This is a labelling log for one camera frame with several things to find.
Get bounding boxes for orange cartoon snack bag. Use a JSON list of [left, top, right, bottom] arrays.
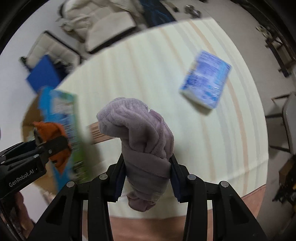
[[33, 121, 72, 174]]

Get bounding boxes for lilac fluffy cloth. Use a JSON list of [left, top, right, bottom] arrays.
[[96, 97, 174, 212]]

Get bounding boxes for brown cardboard box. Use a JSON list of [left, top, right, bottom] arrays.
[[22, 87, 110, 194]]

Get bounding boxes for blue foam mat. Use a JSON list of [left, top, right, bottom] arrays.
[[27, 55, 62, 93]]

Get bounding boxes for grey chair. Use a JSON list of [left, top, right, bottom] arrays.
[[265, 92, 295, 156]]

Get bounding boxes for beige padded chair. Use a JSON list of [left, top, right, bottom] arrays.
[[20, 31, 82, 70]]

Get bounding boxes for blue tissue pack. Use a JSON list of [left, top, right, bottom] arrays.
[[179, 50, 231, 109]]

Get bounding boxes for striped cream table mat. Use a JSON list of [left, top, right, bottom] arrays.
[[58, 18, 268, 196]]

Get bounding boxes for beige chair with jacket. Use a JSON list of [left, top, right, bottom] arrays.
[[56, 0, 139, 55]]

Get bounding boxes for white puffer jacket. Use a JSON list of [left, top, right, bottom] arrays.
[[58, 1, 144, 43]]

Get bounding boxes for wooden chair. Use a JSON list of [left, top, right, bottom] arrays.
[[255, 24, 295, 78]]

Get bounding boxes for chrome dumbbell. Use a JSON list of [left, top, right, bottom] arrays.
[[184, 5, 202, 19]]

